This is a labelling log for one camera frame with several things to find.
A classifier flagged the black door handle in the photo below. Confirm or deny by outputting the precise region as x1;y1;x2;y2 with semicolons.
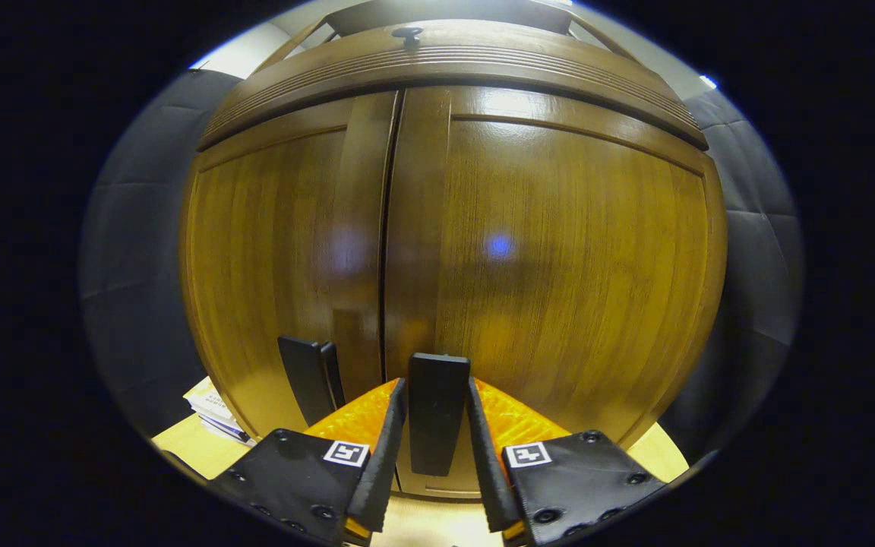
407;353;472;478
278;335;347;428

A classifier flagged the wooden double-door shoe cabinet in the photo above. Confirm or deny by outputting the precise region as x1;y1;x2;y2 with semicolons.
179;0;728;502

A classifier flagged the wooden drawer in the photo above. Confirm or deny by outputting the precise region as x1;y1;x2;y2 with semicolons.
198;19;710;151

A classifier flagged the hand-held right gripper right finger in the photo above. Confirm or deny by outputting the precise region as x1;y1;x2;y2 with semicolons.
466;376;670;546

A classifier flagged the stack of books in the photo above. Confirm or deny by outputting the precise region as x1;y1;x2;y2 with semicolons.
183;378;256;445

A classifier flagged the wooden shoe cabinet door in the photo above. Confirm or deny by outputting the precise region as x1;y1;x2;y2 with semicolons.
183;91;400;441
381;85;727;498

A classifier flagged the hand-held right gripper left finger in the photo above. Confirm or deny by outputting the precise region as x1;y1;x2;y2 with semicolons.
210;378;409;546

